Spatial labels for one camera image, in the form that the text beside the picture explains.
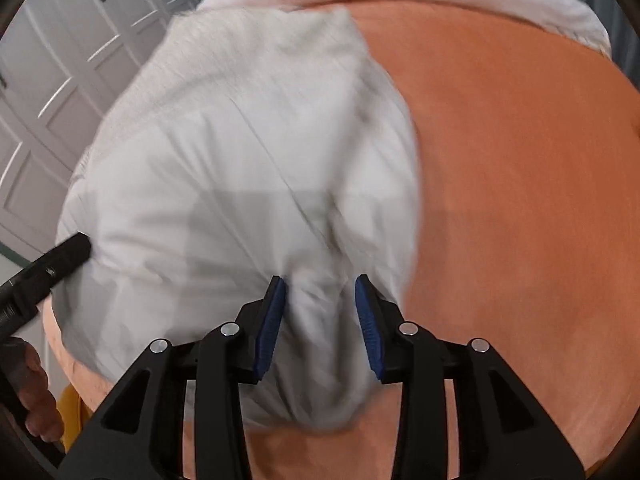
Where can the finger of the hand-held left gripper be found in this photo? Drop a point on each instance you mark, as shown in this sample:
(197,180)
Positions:
(62,260)

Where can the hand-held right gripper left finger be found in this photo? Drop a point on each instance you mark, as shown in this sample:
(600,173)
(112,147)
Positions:
(267,332)

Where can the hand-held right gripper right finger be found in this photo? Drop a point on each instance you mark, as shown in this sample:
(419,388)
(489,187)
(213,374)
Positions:
(369,330)

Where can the white garment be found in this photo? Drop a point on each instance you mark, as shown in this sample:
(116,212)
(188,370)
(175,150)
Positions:
(240,170)

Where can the person's left hand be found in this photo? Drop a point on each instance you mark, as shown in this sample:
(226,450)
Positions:
(37,400)

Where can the yellow cloth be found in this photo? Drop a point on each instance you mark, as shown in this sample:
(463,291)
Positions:
(75,412)

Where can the orange blanket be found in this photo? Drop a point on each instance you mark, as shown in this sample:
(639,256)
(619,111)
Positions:
(510,210)

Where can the white panelled wardrobe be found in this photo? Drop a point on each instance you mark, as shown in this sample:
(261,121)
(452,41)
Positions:
(65,70)

